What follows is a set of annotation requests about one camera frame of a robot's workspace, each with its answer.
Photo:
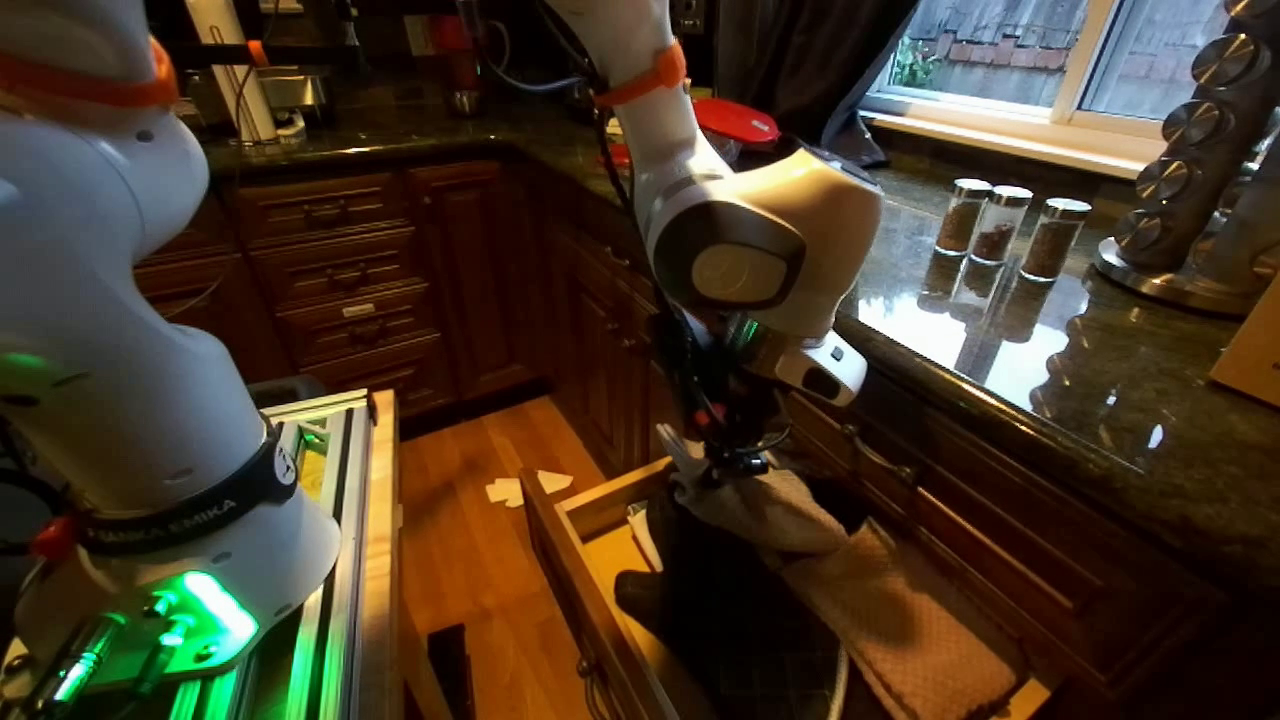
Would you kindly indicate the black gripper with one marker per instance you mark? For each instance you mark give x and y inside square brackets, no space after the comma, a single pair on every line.
[727,395]

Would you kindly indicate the beige waffle kitchen towel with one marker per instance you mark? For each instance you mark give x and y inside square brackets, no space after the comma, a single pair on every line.
[852,587]

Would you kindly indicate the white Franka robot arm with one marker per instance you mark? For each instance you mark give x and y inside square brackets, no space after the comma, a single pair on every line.
[121,335]

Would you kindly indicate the wooden pull-out drawer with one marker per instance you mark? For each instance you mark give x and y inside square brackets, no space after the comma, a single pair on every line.
[587,574]

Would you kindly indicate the black quilted oven mitt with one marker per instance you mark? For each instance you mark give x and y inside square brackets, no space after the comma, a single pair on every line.
[727,626]

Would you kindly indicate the white paper scrap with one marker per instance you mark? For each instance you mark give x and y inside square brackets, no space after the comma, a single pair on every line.
[515,488]

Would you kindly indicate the dark wooden counter cabinet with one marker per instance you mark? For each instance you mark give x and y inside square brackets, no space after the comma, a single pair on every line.
[1014,483]

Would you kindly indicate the glass spice jar silver cap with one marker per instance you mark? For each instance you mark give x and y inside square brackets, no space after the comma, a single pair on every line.
[1054,240]
[1000,225]
[961,222]

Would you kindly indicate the glass container with red lid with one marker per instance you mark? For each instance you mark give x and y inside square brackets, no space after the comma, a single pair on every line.
[743,123]

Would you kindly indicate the aluminium robot cart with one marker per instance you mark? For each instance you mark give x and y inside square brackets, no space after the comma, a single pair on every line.
[353,560]

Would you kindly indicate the dark curtain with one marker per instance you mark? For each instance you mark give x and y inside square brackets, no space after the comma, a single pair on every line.
[801,61]

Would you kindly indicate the wooden cabinet with small drawers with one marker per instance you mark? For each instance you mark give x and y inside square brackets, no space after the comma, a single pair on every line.
[363,282]

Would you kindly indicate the red bottle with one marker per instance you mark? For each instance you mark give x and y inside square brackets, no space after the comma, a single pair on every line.
[461,61]

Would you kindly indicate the wooden knife block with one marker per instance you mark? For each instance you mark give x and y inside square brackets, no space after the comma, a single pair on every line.
[1257,354]

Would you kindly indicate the steel spice rack carousel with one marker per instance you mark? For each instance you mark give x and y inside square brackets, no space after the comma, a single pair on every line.
[1201,162]

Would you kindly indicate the small silver appliance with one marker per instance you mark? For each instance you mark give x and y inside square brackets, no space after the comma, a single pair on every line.
[293,99]

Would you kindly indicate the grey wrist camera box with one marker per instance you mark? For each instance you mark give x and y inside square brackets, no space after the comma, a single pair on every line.
[822,365]

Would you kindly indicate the window with cream frame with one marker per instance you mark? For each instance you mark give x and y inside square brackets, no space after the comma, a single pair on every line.
[1014,64]

